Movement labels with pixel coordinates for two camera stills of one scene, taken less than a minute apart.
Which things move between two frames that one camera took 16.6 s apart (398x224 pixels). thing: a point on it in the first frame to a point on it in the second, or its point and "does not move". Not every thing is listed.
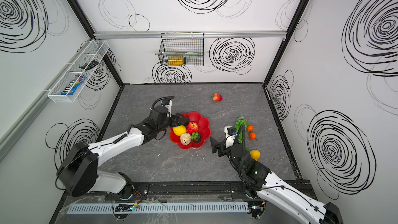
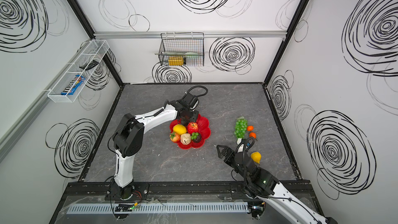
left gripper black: (172, 120) to (189, 116)
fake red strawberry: (217, 97) to (174, 137)
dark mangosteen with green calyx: (196, 137) does not move
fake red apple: (192, 127) does not move
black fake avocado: (185, 121) does not move
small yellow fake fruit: (255, 154) does not move
